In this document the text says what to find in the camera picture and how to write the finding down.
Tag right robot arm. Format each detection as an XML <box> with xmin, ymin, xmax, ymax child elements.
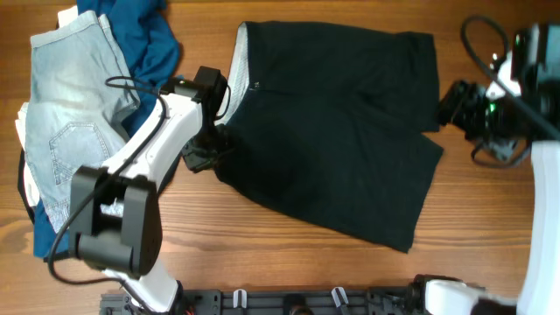
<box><xmin>400</xmin><ymin>15</ymin><xmax>559</xmax><ymax>314</ymax></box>

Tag blue t-shirt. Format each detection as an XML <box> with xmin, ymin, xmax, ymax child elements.
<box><xmin>32</xmin><ymin>0</ymin><xmax>182</xmax><ymax>259</ymax></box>

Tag black garment under pile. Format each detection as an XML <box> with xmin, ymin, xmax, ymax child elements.
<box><xmin>17</xmin><ymin>148</ymin><xmax>185</xmax><ymax>263</ymax></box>

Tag light denim shorts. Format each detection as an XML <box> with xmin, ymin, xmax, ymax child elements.
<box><xmin>24</xmin><ymin>10</ymin><xmax>140</xmax><ymax>230</ymax></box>

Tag black shorts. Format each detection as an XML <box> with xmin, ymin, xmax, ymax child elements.
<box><xmin>215</xmin><ymin>21</ymin><xmax>443</xmax><ymax>252</ymax></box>

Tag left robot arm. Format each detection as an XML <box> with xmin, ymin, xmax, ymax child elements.
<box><xmin>66</xmin><ymin>66</ymin><xmax>233</xmax><ymax>314</ymax></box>

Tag white garment in pile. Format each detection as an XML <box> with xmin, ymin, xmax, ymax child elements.
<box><xmin>15</xmin><ymin>5</ymin><xmax>78</xmax><ymax>207</ymax></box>

